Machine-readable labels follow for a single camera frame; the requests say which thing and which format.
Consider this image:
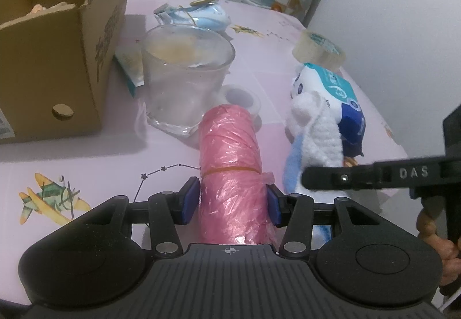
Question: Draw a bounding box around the clear packing tape roll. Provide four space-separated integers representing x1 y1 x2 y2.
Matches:
292 30 346 73

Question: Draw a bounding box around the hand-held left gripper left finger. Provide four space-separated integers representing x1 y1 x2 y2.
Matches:
92 177 201 258

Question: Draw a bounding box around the white blue knitted baby shoe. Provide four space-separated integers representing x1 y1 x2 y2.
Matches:
282 90 343 197

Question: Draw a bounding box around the small white tape roll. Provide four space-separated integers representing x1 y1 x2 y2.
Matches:
220 84 263 125

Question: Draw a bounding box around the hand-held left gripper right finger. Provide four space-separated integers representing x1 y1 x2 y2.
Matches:
267 183 377 259

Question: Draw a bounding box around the pink plastic bag roll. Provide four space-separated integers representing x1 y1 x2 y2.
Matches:
197 105 279 246

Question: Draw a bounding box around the blue face mask bundle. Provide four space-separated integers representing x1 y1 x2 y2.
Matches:
153 0 233 32

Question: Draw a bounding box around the teal white pad pack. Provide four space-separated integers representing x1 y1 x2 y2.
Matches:
291 63 361 118

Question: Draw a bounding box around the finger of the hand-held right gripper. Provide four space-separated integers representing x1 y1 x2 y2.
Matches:
301 155 447 193

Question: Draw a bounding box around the cotton swab packet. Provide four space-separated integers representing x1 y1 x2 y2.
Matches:
114 49 146 99

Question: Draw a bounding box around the brown cardboard box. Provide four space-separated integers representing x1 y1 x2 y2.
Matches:
0 0 133 144

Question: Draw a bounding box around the person's right hand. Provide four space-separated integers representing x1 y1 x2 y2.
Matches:
437 237 461 288

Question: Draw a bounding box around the orange striped sock bundle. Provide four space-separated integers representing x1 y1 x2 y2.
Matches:
28 2 78 16

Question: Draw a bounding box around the clear drinking glass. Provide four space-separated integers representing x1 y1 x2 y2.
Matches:
141 24 236 138

